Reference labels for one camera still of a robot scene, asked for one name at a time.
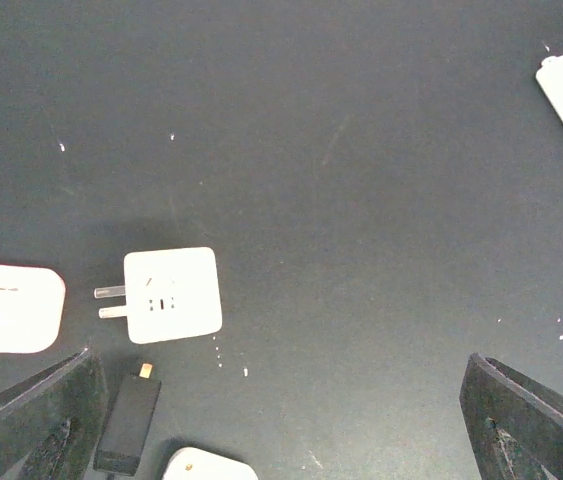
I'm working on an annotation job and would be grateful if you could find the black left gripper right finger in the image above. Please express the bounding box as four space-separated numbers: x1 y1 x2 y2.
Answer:
460 353 563 479

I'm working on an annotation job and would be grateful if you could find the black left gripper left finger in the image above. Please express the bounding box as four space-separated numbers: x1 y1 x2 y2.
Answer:
0 350 108 479

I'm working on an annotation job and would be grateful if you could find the black power adapter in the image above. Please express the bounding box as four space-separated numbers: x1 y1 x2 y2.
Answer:
93 363 162 479

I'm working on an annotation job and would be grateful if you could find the pink plug adapter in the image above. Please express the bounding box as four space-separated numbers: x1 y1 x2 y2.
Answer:
0 265 66 354

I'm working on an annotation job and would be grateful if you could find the white plug adapter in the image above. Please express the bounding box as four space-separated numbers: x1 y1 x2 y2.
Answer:
162 447 258 480

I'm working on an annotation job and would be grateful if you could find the beige dragon cube socket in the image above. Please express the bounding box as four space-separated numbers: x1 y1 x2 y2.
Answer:
93 247 223 345

